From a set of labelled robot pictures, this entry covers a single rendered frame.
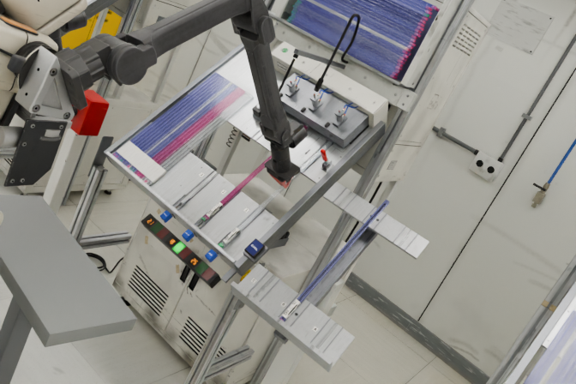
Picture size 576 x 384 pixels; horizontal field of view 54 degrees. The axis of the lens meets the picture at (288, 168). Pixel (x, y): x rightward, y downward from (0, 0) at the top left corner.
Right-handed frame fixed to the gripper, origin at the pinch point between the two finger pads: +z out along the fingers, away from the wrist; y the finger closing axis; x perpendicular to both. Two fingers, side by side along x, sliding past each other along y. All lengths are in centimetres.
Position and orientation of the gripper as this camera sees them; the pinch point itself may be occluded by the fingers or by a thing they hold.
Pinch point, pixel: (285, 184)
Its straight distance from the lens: 185.9
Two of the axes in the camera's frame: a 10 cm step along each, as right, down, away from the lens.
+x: -6.9, 5.9, -4.3
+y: -7.2, -4.8, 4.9
